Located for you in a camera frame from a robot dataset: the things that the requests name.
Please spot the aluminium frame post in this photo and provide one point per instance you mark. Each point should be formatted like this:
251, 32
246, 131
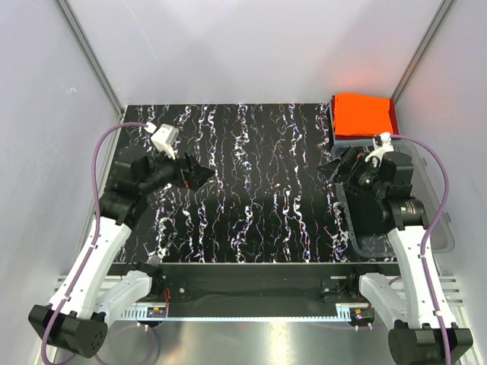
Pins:
440, 16
84, 45

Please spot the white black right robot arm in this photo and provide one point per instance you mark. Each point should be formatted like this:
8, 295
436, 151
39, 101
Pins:
421, 326

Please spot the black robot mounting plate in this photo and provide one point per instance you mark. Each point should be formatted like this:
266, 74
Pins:
189, 282

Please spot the orange t-shirt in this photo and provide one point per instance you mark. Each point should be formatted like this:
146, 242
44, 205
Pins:
361, 116

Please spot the clear plastic bin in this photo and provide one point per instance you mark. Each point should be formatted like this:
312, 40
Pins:
418, 211

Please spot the black folded t-shirt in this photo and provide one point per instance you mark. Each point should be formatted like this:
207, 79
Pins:
369, 216

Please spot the red folded t-shirt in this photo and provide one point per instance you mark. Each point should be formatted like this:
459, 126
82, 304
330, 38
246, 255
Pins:
395, 121

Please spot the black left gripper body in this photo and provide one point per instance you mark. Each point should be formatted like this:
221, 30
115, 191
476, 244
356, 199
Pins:
167, 170

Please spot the aluminium extrusion rail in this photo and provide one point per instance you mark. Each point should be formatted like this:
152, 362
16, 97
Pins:
451, 290

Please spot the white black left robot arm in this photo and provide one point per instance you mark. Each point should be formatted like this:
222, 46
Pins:
77, 317

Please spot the slotted cable duct rail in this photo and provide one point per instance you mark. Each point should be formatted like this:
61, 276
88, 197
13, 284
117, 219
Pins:
178, 313

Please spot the left aluminium frame post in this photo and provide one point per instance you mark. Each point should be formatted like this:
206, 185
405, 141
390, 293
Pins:
84, 45

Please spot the right aluminium frame post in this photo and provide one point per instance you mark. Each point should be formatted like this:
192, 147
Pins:
440, 16

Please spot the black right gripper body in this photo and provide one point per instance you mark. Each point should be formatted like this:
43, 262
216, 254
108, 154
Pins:
363, 171

